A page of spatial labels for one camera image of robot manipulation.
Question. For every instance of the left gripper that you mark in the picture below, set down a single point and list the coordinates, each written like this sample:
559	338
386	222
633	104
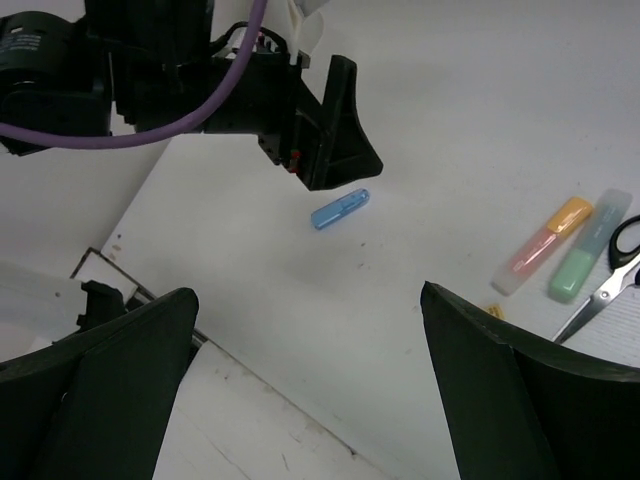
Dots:
324	145

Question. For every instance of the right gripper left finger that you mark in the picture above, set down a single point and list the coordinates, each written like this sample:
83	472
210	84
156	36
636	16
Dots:
96	404

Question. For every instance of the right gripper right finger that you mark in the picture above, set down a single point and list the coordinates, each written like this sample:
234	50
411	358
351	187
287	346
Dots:
518	406

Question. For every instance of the blue transparent capped item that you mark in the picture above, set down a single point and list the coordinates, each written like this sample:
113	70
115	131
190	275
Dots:
339	208

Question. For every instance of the orange pink highlighter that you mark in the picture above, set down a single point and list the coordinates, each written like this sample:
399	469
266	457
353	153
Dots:
538	249

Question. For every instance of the green highlighter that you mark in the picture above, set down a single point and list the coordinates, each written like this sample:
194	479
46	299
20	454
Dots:
592	239

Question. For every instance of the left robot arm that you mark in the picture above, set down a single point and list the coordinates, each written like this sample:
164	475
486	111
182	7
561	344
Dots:
57	76

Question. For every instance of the small yellow eraser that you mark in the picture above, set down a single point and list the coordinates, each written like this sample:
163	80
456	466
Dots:
495	310

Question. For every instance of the black handled scissors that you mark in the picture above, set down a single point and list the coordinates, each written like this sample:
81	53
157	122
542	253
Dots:
624	267

